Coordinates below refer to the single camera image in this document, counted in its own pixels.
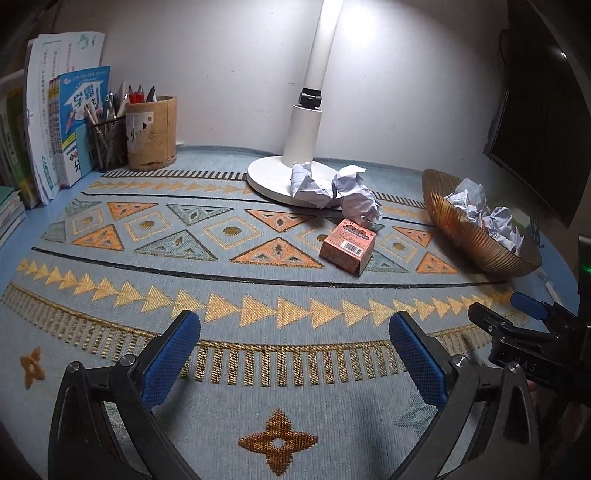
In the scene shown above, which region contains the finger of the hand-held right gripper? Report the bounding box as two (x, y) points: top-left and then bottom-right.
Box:
(467, 302), (555, 344)
(510, 291), (561, 321)

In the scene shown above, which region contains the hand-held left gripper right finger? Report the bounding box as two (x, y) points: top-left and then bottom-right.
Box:
(390, 311), (541, 480)

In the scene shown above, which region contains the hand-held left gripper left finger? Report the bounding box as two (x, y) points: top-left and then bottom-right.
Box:
(48, 311), (204, 480)

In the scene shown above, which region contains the golden ribbed bowl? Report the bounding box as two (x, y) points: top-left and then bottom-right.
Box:
(421, 168), (542, 279)

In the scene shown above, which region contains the white paper ball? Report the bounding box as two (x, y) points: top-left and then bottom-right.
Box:
(331, 165), (384, 227)
(445, 179), (490, 222)
(291, 161), (340, 200)
(480, 206), (525, 254)

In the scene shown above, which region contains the person's right forearm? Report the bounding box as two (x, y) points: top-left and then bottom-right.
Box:
(538, 390), (591, 467)

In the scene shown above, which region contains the small pink cardboard box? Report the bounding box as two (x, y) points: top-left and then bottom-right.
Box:
(320, 218), (377, 277)

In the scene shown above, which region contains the blue patterned woven mat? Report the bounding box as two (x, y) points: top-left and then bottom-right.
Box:
(0, 145), (568, 480)

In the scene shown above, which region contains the dark monitor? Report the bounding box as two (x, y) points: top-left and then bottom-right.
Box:
(482, 0), (591, 229)

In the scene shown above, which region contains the stack of teal books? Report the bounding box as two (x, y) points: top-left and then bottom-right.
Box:
(0, 185), (26, 245)

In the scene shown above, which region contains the black mesh pen holder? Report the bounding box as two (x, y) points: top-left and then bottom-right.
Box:
(88, 115), (130, 172)

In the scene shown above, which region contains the bamboo pen holder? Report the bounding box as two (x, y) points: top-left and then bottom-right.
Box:
(124, 95), (178, 171)

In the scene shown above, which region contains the white desk lamp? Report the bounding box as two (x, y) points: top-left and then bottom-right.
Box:
(246, 0), (352, 206)

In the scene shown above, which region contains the bunch of pencils and pens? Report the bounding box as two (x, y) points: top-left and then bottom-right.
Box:
(83, 91), (127, 124)

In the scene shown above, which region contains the bunch of red black pens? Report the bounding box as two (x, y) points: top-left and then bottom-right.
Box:
(121, 80), (158, 104)

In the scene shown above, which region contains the blue workbook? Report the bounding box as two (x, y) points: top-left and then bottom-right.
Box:
(48, 66), (112, 188)

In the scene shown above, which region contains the white paper booklet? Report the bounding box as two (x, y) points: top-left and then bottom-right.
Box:
(25, 31), (105, 206)

